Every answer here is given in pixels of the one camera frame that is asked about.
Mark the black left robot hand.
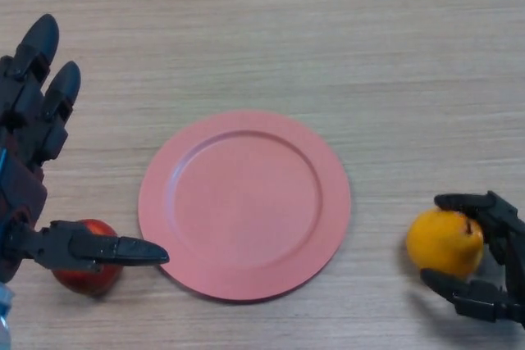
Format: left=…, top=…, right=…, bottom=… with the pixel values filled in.
left=0, top=13, right=170, bottom=284

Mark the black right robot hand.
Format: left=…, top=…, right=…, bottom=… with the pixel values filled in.
left=420, top=190, right=525, bottom=329

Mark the yellow pear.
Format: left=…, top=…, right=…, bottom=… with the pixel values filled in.
left=405, top=207, right=486, bottom=279

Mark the pink round plate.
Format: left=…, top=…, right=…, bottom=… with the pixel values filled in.
left=138, top=110, right=353, bottom=305

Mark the red apple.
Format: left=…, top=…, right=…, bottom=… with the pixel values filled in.
left=52, top=218, right=123, bottom=297

